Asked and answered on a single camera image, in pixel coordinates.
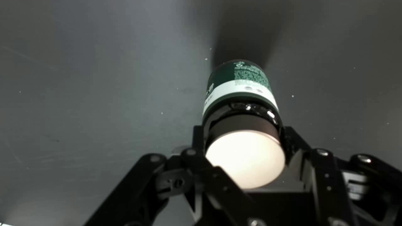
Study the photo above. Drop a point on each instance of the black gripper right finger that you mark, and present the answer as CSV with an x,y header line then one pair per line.
x,y
363,191

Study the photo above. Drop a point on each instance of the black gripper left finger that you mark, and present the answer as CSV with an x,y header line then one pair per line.
x,y
146,190

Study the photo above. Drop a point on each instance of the green label vial black cap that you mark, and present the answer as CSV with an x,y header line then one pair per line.
x,y
242,125

